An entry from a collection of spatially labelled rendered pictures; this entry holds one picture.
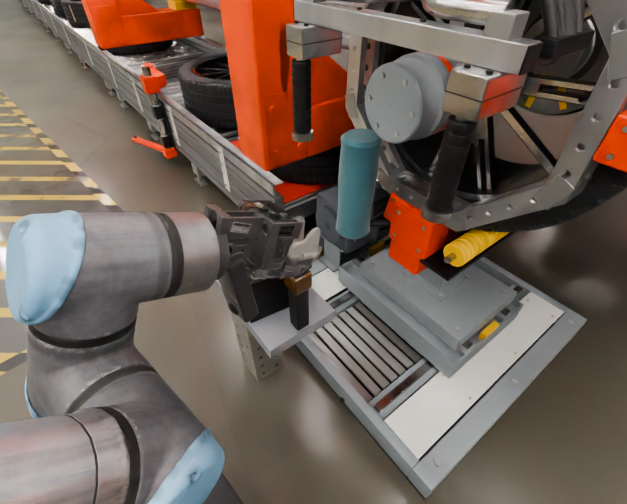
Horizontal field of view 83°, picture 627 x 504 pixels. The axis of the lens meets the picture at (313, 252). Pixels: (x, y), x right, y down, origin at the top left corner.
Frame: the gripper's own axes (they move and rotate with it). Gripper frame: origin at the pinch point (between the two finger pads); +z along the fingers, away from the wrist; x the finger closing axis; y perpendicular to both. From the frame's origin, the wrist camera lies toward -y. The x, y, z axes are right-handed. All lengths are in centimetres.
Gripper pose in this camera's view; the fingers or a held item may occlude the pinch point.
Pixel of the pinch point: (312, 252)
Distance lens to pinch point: 56.5
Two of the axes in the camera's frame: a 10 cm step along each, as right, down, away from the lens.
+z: 6.7, -0.9, 7.4
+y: 3.2, -8.6, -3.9
